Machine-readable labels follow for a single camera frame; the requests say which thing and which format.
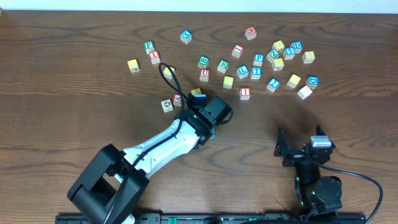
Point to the blue X block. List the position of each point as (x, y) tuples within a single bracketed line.
[(186, 36)]

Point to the green Z block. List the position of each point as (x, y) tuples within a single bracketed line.
[(272, 55)]

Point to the blue L block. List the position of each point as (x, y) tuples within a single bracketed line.
[(242, 71)]

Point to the yellow block top right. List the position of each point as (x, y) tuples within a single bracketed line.
[(278, 46)]

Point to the yellow block below Z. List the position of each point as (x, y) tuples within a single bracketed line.
[(277, 64)]

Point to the yellow block far left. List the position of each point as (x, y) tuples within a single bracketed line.
[(133, 65)]

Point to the yellow block beside E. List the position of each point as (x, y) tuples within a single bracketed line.
[(196, 91)]

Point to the plain yellow block centre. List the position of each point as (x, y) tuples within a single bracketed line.
[(228, 82)]

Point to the blue 2 block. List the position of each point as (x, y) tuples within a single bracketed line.
[(273, 85)]

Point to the blue D block upper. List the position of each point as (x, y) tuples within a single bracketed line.
[(297, 46)]

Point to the blue P block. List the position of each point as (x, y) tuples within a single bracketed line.
[(258, 60)]

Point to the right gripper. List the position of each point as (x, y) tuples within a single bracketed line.
[(296, 155)]

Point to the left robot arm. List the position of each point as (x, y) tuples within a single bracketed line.
[(113, 182)]

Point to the green F block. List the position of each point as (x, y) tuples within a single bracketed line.
[(149, 46)]

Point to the red Y block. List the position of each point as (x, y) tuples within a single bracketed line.
[(154, 57)]

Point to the yellow 8 block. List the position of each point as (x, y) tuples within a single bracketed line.
[(308, 57)]

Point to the red A block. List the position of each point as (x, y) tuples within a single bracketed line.
[(177, 100)]

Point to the white soccer ball block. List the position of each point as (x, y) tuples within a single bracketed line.
[(167, 105)]

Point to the red block top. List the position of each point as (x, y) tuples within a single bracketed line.
[(251, 33)]

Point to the blue T block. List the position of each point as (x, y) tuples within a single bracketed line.
[(256, 73)]

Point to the yellow O block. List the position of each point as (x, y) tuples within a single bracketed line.
[(168, 73)]

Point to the blue 5 block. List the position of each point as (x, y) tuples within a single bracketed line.
[(288, 53)]

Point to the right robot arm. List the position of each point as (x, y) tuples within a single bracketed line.
[(318, 194)]

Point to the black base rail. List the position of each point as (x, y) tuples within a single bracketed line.
[(155, 218)]

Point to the white block right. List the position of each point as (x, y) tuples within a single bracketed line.
[(304, 92)]

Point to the blue D block lower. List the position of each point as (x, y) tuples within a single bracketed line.
[(312, 82)]

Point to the red I block upper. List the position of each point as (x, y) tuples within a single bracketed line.
[(237, 51)]

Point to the green B block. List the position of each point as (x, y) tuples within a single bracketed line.
[(203, 62)]

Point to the green R block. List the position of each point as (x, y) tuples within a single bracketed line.
[(222, 66)]

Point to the red I block lower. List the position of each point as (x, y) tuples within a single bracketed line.
[(245, 93)]

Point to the red U block upper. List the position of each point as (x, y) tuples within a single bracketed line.
[(204, 75)]

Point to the red i block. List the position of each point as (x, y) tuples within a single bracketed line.
[(245, 93), (237, 51)]

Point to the blue d block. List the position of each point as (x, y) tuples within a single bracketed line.
[(297, 46), (312, 82)]

